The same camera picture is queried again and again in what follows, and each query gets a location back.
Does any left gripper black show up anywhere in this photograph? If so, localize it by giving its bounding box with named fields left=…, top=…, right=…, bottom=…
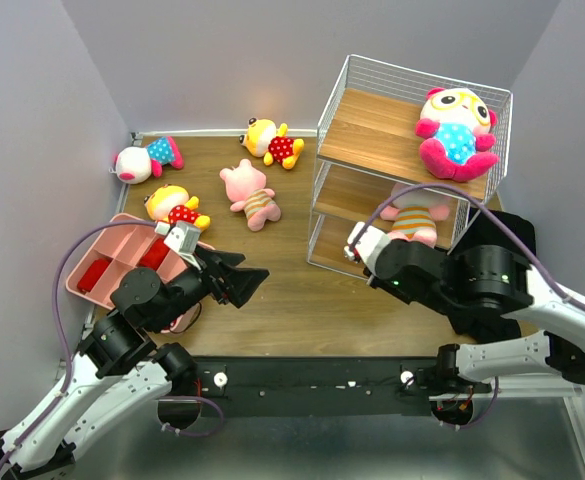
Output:
left=150, top=244, right=271, bottom=333

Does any pink frog plush striped shirt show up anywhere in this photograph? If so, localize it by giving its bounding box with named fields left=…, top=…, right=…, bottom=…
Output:
left=380, top=190, right=450, bottom=247

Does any white panda plush with glasses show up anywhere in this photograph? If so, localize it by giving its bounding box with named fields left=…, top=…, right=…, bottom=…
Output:
left=415, top=87, right=499, bottom=183

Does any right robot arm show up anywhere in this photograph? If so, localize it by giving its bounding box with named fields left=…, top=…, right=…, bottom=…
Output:
left=357, top=239, right=585, bottom=392

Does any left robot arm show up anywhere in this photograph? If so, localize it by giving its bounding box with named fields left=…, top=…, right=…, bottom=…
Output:
left=0, top=246, right=269, bottom=479

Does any pink plush face down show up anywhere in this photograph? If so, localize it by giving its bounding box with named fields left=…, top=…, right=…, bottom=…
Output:
left=219, top=159, right=282, bottom=232

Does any black cloth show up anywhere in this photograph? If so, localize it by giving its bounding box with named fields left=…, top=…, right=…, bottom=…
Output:
left=448, top=210, right=536, bottom=344

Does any yellow frog plush front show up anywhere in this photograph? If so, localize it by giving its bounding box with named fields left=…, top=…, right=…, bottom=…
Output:
left=143, top=184, right=211, bottom=231

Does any yellow frog plush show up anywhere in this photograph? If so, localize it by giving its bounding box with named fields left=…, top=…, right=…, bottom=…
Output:
left=239, top=118, right=305, bottom=170
left=143, top=184, right=211, bottom=231

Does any pink divided tray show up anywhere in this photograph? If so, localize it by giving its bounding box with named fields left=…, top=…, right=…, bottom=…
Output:
left=65, top=213, right=186, bottom=310

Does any yellow frog plush back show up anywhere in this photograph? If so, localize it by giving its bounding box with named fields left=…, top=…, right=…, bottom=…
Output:
left=239, top=118, right=305, bottom=170

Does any red block in tray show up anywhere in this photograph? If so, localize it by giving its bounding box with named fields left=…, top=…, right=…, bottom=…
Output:
left=77, top=257, right=111, bottom=293

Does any white panda plush blue dress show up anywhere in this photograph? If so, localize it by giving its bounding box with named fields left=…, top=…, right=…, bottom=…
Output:
left=109, top=136, right=185, bottom=185

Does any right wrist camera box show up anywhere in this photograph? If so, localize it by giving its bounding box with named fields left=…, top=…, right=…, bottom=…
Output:
left=343, top=222, right=391, bottom=275

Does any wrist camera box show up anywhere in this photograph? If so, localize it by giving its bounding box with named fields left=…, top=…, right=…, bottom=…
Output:
left=343, top=222, right=391, bottom=275
left=154, top=221, right=202, bottom=270

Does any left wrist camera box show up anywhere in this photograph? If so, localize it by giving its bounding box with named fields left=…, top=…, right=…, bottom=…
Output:
left=154, top=221, right=202, bottom=270

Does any red block under camera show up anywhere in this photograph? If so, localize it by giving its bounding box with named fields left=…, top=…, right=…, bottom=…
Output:
left=137, top=238, right=170, bottom=271

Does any white wire wooden shelf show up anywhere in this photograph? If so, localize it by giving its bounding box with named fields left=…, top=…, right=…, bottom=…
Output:
left=307, top=54, right=513, bottom=278

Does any black mounting rail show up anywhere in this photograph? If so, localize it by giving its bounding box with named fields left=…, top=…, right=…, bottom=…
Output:
left=156, top=355, right=498, bottom=419

